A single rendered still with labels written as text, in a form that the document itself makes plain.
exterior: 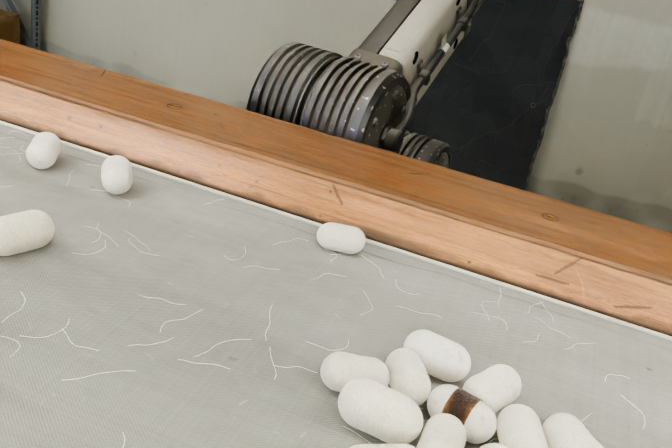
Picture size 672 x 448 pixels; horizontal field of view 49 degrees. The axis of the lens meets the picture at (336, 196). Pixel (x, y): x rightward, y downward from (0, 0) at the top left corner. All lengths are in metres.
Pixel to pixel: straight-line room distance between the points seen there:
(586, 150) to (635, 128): 0.15
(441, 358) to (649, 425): 0.11
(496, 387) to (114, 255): 0.22
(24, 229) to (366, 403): 0.21
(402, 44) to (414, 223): 0.30
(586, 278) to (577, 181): 1.96
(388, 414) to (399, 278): 0.15
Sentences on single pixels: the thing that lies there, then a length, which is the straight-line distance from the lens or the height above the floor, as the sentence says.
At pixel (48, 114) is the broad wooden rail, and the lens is 0.61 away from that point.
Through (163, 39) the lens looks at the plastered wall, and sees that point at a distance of 2.72.
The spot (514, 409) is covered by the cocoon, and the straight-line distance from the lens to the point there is 0.35.
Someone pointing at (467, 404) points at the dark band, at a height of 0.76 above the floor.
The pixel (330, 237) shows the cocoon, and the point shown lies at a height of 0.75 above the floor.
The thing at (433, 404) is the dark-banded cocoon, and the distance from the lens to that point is 0.35.
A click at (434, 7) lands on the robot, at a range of 0.82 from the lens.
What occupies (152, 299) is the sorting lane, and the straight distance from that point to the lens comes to 0.40.
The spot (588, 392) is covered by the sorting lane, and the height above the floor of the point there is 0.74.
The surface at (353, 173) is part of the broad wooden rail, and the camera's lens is 0.53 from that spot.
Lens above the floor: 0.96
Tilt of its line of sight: 23 degrees down
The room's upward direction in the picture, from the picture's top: 11 degrees clockwise
